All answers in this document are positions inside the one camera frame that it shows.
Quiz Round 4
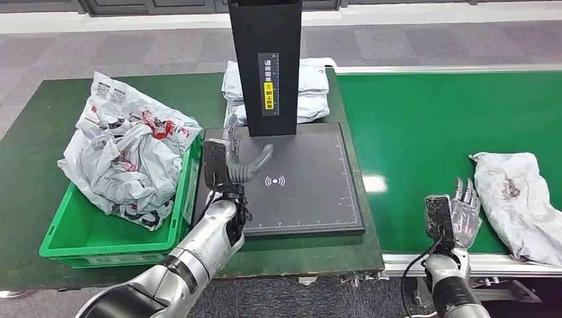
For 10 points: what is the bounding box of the large white printed parcel bag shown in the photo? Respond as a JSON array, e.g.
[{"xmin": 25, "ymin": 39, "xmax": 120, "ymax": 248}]
[{"xmin": 75, "ymin": 71, "xmax": 203, "ymax": 232}]

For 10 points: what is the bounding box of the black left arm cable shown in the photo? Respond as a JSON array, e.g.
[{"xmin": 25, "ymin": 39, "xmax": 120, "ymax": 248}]
[{"xmin": 193, "ymin": 188, "xmax": 221, "ymax": 229}]

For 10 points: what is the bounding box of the aluminium conveyor frame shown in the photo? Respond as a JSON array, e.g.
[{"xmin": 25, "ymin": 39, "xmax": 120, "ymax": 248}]
[{"xmin": 334, "ymin": 64, "xmax": 562, "ymax": 303}]

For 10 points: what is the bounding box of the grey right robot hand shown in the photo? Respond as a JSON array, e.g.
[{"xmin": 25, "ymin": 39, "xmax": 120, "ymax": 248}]
[{"xmin": 449, "ymin": 178, "xmax": 483, "ymax": 249}]

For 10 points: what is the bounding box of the green conveyor belt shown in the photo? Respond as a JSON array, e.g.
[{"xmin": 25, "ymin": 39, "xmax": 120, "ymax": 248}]
[{"xmin": 335, "ymin": 72, "xmax": 562, "ymax": 254}]

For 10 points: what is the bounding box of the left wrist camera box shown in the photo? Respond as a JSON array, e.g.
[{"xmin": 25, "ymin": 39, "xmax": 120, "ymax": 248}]
[{"xmin": 202, "ymin": 138, "xmax": 231, "ymax": 189}]

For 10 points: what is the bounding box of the black scanner platform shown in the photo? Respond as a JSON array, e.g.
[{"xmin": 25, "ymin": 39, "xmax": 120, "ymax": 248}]
[{"xmin": 191, "ymin": 123, "xmax": 366, "ymax": 240}]

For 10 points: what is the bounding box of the flat white stacked parcel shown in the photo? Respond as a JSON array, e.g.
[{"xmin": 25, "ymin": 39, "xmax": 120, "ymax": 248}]
[
  {"xmin": 221, "ymin": 58, "xmax": 330, "ymax": 103},
  {"xmin": 223, "ymin": 94, "xmax": 330, "ymax": 129}
]

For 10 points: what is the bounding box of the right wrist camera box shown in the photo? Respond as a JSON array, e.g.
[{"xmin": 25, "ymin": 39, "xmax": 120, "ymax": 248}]
[{"xmin": 423, "ymin": 196, "xmax": 456, "ymax": 246}]

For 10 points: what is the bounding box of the black scanner column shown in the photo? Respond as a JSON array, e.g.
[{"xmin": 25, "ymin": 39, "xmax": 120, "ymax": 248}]
[{"xmin": 227, "ymin": 0, "xmax": 303, "ymax": 138}]

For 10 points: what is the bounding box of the white black-striped parcel bag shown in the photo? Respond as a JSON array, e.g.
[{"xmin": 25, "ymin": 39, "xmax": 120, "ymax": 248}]
[{"xmin": 57, "ymin": 123, "xmax": 184, "ymax": 217}]

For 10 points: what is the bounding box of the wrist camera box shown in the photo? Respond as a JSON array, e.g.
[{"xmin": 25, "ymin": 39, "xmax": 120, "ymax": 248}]
[
  {"xmin": 423, "ymin": 196, "xmax": 456, "ymax": 246},
  {"xmin": 202, "ymin": 138, "xmax": 231, "ymax": 189}
]

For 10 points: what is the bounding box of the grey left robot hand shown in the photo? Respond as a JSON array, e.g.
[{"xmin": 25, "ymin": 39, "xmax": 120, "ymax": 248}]
[{"xmin": 223, "ymin": 114, "xmax": 275, "ymax": 184}]

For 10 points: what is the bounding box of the grey yellow ruler label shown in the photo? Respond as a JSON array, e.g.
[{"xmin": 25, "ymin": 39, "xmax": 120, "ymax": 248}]
[{"xmin": 257, "ymin": 52, "xmax": 280, "ymax": 118}]

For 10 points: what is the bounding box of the green plastic crate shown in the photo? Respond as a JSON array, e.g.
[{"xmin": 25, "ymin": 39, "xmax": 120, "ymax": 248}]
[{"xmin": 38, "ymin": 133, "xmax": 203, "ymax": 270}]

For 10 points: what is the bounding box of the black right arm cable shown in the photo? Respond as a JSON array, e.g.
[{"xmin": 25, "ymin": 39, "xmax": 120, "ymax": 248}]
[{"xmin": 400, "ymin": 238, "xmax": 444, "ymax": 318}]

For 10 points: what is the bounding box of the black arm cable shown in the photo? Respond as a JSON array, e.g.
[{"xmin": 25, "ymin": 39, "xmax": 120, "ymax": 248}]
[
  {"xmin": 400, "ymin": 238, "xmax": 444, "ymax": 318},
  {"xmin": 193, "ymin": 188, "xmax": 221, "ymax": 229}
]

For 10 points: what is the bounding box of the white red-stained parcel bag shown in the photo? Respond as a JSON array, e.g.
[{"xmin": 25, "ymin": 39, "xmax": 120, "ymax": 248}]
[{"xmin": 468, "ymin": 152, "xmax": 562, "ymax": 268}]

